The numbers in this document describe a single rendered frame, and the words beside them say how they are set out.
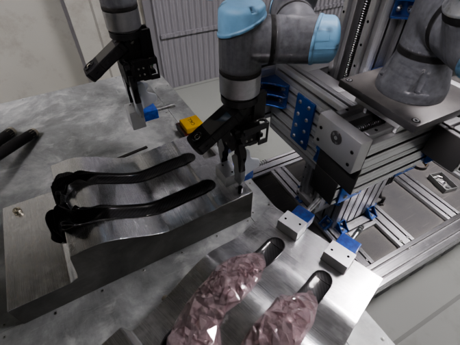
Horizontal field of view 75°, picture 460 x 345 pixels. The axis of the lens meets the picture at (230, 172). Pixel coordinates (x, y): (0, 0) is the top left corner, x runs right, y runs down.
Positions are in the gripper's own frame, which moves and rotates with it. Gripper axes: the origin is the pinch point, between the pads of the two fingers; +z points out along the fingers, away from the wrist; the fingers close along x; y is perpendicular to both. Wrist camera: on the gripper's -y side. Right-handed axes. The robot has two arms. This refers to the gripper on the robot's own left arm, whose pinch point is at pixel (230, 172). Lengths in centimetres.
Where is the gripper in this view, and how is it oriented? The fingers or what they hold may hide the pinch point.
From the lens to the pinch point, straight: 69.8
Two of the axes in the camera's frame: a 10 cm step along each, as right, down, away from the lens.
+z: 0.0, 7.1, 7.0
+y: 8.7, -3.5, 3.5
